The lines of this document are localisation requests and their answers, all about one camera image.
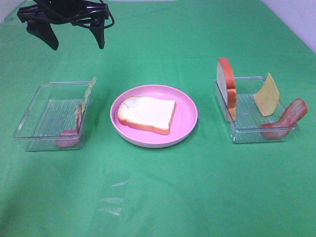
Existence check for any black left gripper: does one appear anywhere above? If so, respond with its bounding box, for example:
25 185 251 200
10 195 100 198
17 0 109 50

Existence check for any green lettuce leaf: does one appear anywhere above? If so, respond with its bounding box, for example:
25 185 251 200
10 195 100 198
75 77 97 126

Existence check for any pink bacon strip tray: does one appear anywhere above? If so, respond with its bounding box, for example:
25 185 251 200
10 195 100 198
54 104 82 148

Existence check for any white bread slice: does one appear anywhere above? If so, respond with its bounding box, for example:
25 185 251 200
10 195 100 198
117 96 177 135

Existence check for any red bacon strip tray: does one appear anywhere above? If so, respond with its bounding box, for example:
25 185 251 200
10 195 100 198
260 98 309 140

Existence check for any clear left plastic tray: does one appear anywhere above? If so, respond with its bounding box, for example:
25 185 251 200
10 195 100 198
13 81 90 152

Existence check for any clear plastic tray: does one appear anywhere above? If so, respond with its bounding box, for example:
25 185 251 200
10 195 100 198
13 81 90 152
215 76 297 144

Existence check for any pink round plate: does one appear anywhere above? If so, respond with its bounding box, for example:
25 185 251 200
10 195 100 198
110 85 198 148

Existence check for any clear tape patch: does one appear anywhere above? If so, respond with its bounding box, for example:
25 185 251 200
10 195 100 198
96 170 130 217

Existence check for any upright toast bread slice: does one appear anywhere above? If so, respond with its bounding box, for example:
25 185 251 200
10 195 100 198
216 57 237 121

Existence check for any clear right plastic tray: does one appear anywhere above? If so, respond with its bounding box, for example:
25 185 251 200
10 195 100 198
215 76 297 144

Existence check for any yellow cheese slice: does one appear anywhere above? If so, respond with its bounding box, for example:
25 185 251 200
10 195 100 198
253 73 280 117

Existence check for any green tablecloth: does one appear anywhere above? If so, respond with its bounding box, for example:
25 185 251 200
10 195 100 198
0 0 316 237

